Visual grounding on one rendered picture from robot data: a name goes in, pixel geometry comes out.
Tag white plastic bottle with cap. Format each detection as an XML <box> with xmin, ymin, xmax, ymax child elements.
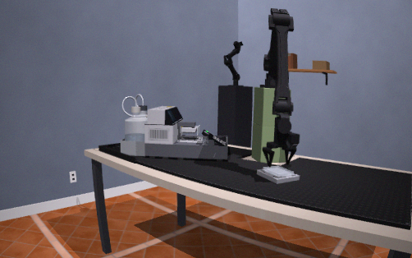
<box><xmin>125</xmin><ymin>107</ymin><xmax>148</xmax><ymax>142</ymax></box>

